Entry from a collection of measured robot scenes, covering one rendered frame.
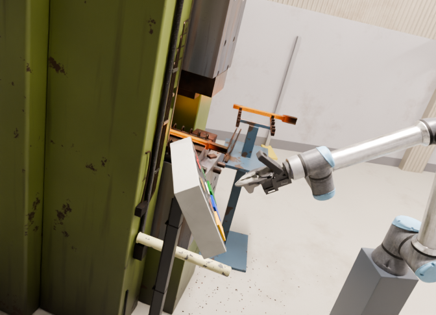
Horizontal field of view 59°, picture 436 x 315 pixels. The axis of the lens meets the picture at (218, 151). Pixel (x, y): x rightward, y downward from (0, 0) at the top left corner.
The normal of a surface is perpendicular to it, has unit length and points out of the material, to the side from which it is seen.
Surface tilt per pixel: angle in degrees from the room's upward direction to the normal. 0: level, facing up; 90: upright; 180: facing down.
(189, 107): 90
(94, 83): 90
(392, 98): 90
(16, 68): 90
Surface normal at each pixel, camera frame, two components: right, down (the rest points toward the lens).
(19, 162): -0.28, 0.36
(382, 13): 0.12, 0.45
